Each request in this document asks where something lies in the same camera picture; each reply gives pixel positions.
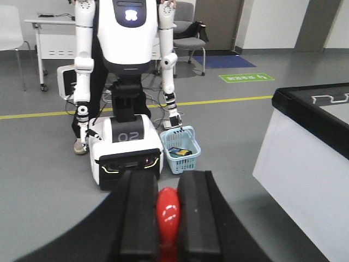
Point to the red cherry tomato bunch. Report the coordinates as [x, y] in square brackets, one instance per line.
[168, 215]

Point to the person in dark clothes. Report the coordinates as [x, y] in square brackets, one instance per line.
[101, 102]

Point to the black white freezer cabinet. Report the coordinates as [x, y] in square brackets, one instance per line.
[303, 162]

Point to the white humanoid robot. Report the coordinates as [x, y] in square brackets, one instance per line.
[126, 141]

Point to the white plastic chair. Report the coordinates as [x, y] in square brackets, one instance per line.
[11, 35]

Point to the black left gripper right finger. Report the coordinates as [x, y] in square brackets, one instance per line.
[209, 230]

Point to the white desk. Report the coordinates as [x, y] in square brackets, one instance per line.
[54, 41]

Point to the brown door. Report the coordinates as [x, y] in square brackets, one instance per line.
[221, 18]

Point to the black Franzzi cookie box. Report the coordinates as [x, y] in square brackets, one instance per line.
[179, 152]

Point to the light blue plastic basket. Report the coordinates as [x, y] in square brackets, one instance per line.
[181, 137]

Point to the grey office chair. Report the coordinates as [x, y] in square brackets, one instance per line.
[189, 34]

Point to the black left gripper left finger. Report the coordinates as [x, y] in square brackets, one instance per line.
[122, 228]

